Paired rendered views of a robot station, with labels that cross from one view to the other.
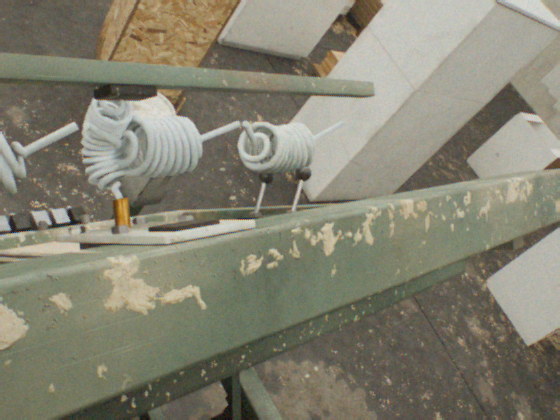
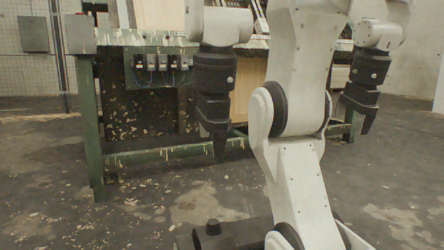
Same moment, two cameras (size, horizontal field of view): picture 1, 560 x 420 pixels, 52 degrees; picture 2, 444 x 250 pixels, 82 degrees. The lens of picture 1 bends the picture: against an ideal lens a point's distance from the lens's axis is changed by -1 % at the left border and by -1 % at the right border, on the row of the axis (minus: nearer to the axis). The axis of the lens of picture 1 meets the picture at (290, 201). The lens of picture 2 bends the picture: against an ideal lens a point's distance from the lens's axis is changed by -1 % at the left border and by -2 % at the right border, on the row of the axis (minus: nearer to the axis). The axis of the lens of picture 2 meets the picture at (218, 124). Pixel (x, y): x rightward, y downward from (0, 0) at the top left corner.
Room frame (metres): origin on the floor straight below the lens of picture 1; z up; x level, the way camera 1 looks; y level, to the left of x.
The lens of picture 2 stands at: (2.05, 1.74, 0.73)
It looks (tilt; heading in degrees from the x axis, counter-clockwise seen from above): 14 degrees down; 221
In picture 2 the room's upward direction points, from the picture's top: straight up
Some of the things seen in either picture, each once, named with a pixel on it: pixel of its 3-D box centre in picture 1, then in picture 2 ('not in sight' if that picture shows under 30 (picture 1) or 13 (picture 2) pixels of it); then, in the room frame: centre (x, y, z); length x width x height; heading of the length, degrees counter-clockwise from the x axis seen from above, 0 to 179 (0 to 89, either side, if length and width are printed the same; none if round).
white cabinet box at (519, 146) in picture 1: (518, 159); not in sight; (5.82, -1.43, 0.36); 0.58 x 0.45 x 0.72; 59
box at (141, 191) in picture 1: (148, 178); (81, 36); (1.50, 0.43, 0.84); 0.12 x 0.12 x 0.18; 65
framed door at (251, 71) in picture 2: not in sight; (275, 86); (0.08, 0.67, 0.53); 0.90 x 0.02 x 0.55; 155
